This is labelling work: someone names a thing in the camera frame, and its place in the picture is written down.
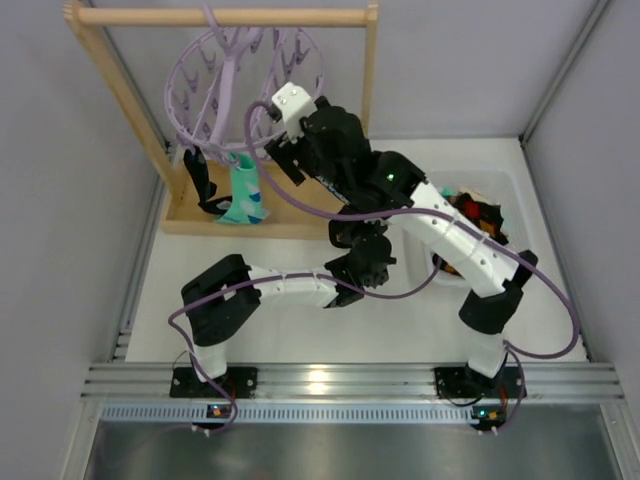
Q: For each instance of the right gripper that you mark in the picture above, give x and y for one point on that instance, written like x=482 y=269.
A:
x=286 y=160

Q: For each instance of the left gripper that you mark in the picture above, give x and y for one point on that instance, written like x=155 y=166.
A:
x=357 y=232

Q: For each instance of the green white sock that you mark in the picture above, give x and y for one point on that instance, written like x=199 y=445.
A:
x=246 y=205

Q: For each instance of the argyle red orange sock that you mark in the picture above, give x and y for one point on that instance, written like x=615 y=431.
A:
x=484 y=215

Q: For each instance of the lilac round clip hanger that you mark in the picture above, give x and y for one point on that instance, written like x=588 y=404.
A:
x=223 y=71

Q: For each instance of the black blue sport sock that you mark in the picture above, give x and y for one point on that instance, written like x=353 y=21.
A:
x=197 y=168

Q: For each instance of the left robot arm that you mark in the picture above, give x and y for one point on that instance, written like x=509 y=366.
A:
x=336 y=284

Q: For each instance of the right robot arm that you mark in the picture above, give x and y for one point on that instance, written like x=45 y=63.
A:
x=384 y=194

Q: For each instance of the wooden hanger rack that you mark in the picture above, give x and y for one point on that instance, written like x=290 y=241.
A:
x=180 y=215

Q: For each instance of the teal white sock in basket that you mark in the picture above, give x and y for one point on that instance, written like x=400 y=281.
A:
x=448 y=193

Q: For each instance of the white plastic basket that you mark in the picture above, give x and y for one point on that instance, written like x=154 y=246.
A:
x=505 y=180

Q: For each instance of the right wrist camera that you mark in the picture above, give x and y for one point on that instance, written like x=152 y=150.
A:
x=289 y=105

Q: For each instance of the aluminium mounting rail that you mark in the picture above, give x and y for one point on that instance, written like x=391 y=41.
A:
x=315 y=366

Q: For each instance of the white slotted cable duct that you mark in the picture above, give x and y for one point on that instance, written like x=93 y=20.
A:
x=250 y=412

